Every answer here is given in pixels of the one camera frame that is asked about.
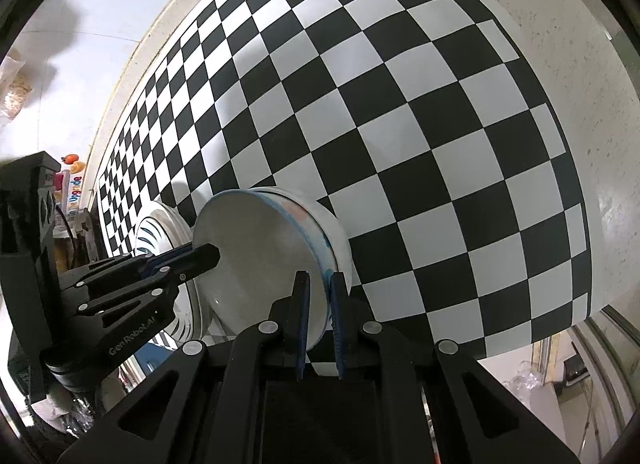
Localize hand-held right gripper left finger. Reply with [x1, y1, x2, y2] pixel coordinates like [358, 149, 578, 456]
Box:
[57, 271, 312, 464]

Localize black and white checkered cloth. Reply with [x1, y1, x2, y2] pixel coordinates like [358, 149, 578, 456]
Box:
[95, 0, 591, 360]

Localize colourful wall stickers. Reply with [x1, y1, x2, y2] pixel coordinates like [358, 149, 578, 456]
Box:
[56, 153, 87, 219]

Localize white bowl with blue pattern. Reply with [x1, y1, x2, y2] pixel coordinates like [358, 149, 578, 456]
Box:
[191, 188, 332, 350]

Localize sliding glass door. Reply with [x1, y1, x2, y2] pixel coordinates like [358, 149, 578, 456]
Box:
[565, 304, 640, 464]

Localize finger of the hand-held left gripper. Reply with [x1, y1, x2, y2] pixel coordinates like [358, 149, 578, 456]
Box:
[75, 244, 221, 317]
[62, 245, 193, 292]

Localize blue plastic container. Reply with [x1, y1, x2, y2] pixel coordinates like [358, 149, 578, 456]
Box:
[134, 339, 173, 379]

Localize clear bag of orange food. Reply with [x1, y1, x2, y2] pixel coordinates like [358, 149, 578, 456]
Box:
[0, 52, 33, 120]

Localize white plate with dark stripes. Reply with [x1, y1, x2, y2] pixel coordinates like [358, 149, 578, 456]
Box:
[131, 211, 211, 342]

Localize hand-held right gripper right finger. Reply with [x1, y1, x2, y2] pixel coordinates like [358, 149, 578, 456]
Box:
[329, 271, 581, 464]

